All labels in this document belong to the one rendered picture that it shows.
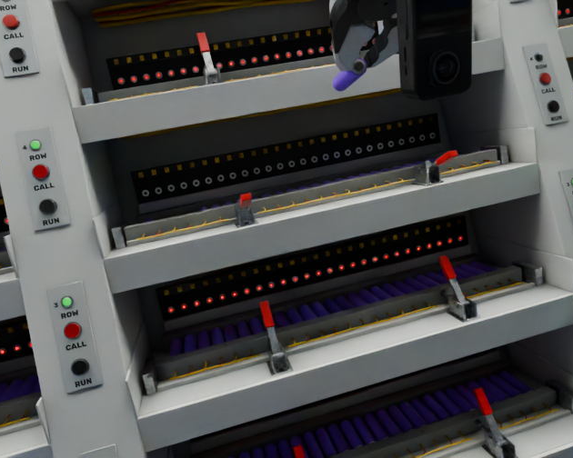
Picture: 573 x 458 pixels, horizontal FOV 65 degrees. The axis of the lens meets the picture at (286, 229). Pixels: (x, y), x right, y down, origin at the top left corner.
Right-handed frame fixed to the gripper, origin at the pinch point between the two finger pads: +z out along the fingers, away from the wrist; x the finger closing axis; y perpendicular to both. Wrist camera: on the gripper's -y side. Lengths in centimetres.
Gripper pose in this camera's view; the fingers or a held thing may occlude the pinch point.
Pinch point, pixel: (358, 66)
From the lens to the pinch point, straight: 48.3
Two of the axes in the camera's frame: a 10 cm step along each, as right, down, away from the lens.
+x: -9.6, 2.0, -1.8
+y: -2.3, -9.6, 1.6
